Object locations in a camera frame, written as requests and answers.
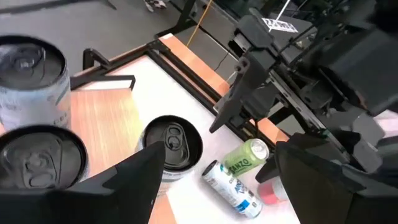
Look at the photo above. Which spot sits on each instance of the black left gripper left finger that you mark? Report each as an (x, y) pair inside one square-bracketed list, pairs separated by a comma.
[(93, 202)]

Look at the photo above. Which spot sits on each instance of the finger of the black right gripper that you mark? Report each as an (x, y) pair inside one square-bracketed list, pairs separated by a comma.
[(270, 171), (242, 90)]

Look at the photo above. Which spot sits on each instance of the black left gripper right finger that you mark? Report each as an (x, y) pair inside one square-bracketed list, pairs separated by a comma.
[(326, 196)]

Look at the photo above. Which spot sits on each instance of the pink beverage can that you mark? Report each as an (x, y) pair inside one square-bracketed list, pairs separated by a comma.
[(270, 193)]

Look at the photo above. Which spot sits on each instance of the green Sanzo beverage can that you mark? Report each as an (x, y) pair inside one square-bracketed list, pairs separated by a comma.
[(242, 160)]

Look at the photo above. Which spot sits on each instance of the white Celsius beverage can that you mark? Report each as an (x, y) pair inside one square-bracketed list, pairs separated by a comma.
[(31, 87), (37, 158), (231, 189), (174, 143)]

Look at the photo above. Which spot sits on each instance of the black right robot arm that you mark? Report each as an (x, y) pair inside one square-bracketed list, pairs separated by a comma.
[(357, 62)]

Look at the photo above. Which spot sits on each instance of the grey equipment box white label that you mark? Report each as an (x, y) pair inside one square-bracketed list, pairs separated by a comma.
[(280, 25)]

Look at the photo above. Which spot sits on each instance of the white table cover sheet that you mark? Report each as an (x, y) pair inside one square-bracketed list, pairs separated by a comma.
[(174, 93)]

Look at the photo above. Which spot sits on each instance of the person's shoe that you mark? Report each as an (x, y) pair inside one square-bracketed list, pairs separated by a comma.
[(155, 4)]

